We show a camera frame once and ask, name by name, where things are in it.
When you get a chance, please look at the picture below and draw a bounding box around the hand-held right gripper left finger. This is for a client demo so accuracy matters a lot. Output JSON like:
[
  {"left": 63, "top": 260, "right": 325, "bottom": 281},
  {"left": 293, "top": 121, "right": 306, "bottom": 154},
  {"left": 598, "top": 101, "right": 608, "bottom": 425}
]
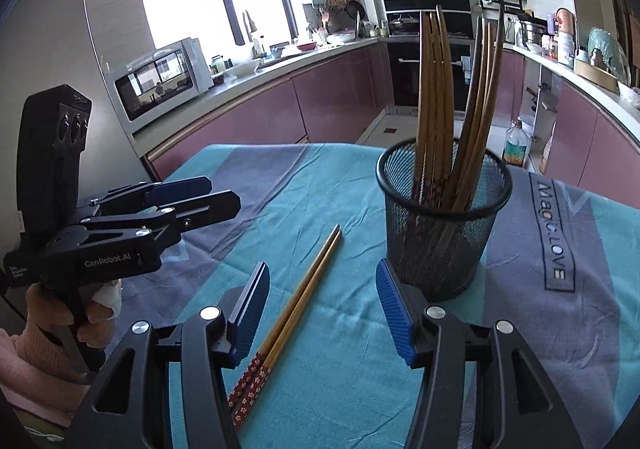
[{"left": 75, "top": 260, "right": 271, "bottom": 449}]

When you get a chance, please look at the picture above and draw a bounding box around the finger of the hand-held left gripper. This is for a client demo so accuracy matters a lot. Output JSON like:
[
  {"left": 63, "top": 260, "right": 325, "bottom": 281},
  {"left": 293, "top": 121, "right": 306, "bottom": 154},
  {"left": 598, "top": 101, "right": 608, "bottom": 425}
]
[
  {"left": 91, "top": 190, "right": 242, "bottom": 241},
  {"left": 75, "top": 176, "right": 214, "bottom": 221}
]

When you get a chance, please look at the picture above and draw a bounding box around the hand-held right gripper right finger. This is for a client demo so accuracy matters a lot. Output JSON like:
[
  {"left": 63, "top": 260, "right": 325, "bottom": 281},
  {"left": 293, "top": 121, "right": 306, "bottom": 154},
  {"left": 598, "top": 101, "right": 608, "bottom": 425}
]
[{"left": 375, "top": 257, "right": 584, "bottom": 449}]

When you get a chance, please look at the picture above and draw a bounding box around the wooden chopstick red patterned end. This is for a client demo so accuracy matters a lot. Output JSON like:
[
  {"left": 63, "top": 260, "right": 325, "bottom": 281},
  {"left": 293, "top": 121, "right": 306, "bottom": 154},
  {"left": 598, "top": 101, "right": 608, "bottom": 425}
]
[{"left": 227, "top": 224, "right": 339, "bottom": 411}]

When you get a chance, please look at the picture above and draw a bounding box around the black mesh holder cup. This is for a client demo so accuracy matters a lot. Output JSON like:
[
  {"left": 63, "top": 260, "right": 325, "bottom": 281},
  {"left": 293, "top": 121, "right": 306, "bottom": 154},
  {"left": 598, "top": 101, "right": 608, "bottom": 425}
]
[{"left": 375, "top": 138, "right": 514, "bottom": 303}]

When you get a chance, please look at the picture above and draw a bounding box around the bunch of chopsticks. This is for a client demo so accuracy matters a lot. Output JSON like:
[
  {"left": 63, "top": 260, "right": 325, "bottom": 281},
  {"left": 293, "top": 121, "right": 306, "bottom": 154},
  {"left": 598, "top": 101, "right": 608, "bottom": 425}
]
[{"left": 410, "top": 4, "right": 506, "bottom": 230}]

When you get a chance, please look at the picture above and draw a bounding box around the person's left forearm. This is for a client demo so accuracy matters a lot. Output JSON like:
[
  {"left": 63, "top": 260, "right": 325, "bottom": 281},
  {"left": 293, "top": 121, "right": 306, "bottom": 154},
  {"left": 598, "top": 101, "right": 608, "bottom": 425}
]
[{"left": 0, "top": 326, "right": 103, "bottom": 426}]

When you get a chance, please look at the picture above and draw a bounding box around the person's left hand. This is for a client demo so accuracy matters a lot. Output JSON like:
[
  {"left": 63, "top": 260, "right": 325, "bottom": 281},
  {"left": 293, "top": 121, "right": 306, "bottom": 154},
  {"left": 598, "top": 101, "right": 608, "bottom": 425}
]
[{"left": 24, "top": 278, "right": 124, "bottom": 352}]

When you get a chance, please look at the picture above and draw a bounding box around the white microwave oven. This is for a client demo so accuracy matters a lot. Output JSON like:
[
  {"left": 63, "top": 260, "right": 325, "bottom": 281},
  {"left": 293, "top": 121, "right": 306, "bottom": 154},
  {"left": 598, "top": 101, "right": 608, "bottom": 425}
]
[{"left": 113, "top": 37, "right": 214, "bottom": 123}]

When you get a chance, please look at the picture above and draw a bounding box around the pink base cabinets long run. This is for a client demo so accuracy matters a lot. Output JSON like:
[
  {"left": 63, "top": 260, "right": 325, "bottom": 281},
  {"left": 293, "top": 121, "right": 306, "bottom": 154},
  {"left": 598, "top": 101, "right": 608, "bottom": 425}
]
[{"left": 142, "top": 43, "right": 397, "bottom": 181}]

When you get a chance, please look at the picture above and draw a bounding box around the blue grey printed tablecloth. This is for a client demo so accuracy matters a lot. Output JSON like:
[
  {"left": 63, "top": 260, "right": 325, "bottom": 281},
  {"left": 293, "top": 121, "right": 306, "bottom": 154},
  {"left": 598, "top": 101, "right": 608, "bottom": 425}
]
[{"left": 150, "top": 142, "right": 640, "bottom": 449}]

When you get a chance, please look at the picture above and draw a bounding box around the steel kitchen faucet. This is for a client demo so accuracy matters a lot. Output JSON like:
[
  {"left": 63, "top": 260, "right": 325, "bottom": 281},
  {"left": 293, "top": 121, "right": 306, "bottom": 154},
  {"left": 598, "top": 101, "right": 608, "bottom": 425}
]
[{"left": 242, "top": 11, "right": 261, "bottom": 51}]

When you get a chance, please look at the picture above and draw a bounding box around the plastic oil bottle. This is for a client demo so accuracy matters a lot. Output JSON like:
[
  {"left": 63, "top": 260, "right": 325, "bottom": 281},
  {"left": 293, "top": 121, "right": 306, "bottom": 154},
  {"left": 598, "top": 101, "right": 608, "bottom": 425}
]
[{"left": 502, "top": 120, "right": 531, "bottom": 166}]

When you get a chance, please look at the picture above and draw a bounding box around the orange packet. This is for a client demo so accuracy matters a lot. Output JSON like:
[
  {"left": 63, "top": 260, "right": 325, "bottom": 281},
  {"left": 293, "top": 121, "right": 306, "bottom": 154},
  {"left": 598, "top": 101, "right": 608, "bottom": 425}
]
[{"left": 539, "top": 136, "right": 556, "bottom": 175}]

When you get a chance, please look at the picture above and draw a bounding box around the built-in black oven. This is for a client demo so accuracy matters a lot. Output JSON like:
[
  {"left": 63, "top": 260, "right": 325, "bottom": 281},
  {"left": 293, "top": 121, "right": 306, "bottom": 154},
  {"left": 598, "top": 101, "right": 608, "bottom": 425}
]
[{"left": 387, "top": 36, "right": 476, "bottom": 111}]

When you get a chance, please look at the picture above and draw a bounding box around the pink base cabinets open shelf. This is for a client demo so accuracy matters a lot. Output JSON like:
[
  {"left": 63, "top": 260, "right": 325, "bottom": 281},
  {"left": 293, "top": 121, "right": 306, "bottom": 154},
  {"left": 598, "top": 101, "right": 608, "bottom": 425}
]
[{"left": 492, "top": 48, "right": 640, "bottom": 211}]

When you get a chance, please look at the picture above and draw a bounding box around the wok with lid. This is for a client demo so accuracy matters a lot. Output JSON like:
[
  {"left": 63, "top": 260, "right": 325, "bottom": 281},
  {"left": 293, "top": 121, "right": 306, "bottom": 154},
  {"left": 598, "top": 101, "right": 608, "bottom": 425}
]
[{"left": 388, "top": 14, "right": 420, "bottom": 35}]

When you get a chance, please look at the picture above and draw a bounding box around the black range hood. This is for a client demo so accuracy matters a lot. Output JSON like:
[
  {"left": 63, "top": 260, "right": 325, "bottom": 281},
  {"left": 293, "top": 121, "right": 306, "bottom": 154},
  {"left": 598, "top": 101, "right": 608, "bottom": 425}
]
[{"left": 383, "top": 0, "right": 474, "bottom": 38}]

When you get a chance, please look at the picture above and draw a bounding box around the beige basin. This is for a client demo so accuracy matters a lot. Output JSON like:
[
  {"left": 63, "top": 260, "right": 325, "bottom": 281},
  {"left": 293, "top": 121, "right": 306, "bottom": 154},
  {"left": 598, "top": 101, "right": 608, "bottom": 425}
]
[{"left": 574, "top": 60, "right": 621, "bottom": 93}]

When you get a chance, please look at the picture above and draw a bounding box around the stainless steel pot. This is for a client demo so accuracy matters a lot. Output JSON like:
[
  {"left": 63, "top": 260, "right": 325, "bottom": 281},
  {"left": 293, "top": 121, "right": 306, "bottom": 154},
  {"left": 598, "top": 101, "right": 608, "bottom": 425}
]
[{"left": 517, "top": 18, "right": 551, "bottom": 48}]

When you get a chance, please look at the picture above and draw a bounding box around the white plastic bag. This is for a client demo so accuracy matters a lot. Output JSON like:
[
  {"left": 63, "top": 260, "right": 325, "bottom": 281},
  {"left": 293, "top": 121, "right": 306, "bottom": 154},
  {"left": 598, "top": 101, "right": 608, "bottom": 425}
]
[{"left": 618, "top": 81, "right": 640, "bottom": 108}]

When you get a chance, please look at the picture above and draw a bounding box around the pink thermos jug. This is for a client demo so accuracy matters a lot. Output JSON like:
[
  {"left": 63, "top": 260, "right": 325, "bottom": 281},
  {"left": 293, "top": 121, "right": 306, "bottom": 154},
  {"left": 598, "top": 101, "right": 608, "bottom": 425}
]
[{"left": 554, "top": 8, "right": 579, "bottom": 38}]

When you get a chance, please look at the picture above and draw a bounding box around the appliance under plastic cover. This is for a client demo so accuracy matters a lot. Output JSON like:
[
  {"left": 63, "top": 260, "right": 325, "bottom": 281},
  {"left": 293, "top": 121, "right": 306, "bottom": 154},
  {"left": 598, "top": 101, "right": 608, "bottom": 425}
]
[{"left": 587, "top": 26, "right": 632, "bottom": 83}]

